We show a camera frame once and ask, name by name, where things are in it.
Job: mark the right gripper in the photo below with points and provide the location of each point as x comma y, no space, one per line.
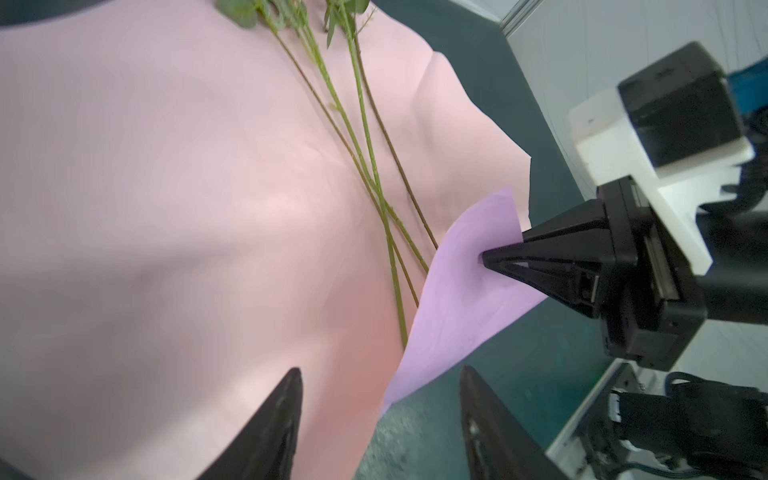
658,307

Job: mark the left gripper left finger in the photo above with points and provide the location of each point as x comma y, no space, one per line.
265,447

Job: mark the green table mat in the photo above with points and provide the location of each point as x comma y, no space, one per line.
544,365

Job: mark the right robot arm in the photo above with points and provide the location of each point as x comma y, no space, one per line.
612,259

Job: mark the peach fake flower stem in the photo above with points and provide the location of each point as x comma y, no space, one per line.
277,18

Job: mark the blue fake flower stem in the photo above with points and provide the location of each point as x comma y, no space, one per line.
354,8

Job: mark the mint fake flower stem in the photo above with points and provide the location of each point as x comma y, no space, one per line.
300,22

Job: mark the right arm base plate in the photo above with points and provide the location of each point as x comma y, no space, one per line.
674,426

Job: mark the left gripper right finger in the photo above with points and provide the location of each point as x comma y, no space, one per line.
497,445

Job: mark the pink fake flower stem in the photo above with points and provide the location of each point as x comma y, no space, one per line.
339,13

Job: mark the pink purple wrapping paper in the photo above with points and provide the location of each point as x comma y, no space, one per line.
180,226

